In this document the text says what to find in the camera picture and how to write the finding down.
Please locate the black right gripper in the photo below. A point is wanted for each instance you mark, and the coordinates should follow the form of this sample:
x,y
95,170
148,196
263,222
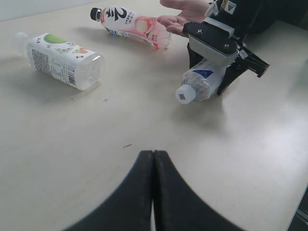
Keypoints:
x,y
245,60

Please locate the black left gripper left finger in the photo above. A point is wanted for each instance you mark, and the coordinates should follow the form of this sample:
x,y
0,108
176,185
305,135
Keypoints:
x,y
129,206

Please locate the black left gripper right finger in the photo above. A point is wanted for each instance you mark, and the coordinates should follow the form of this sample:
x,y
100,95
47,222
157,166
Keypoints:
x,y
177,207

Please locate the blue white label bottle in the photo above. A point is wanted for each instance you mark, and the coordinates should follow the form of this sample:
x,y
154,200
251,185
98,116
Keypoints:
x,y
200,82

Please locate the black sleeved forearm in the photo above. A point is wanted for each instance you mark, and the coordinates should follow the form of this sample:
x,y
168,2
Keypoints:
x,y
255,16

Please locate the pink peach soda bottle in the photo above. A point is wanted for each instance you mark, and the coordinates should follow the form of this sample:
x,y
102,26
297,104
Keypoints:
x,y
126,23

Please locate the butterfly label clear bottle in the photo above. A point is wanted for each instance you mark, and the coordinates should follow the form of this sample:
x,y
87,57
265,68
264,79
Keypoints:
x,y
63,60

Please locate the person's open hand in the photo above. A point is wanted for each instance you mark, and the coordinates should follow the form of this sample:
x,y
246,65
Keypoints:
x,y
191,11

